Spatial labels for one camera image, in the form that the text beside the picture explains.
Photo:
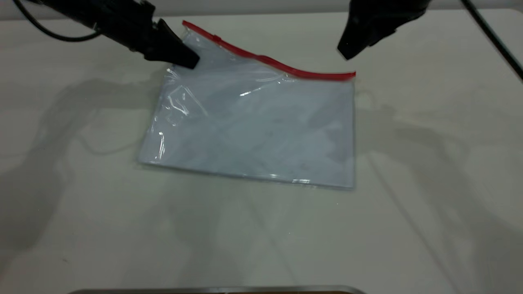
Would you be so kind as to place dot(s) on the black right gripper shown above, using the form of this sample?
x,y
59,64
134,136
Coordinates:
x,y
388,10

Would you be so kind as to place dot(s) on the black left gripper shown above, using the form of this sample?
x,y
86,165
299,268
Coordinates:
x,y
126,24

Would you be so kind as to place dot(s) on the clear plastic bag red zipper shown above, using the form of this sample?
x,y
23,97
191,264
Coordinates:
x,y
253,122

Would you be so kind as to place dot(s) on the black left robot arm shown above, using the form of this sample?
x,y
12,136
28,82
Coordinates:
x,y
65,9

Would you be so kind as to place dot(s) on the white paper sheets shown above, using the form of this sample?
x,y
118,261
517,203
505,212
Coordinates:
x,y
261,134

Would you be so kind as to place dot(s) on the grey metal edge strip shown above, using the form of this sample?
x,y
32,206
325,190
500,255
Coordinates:
x,y
220,290

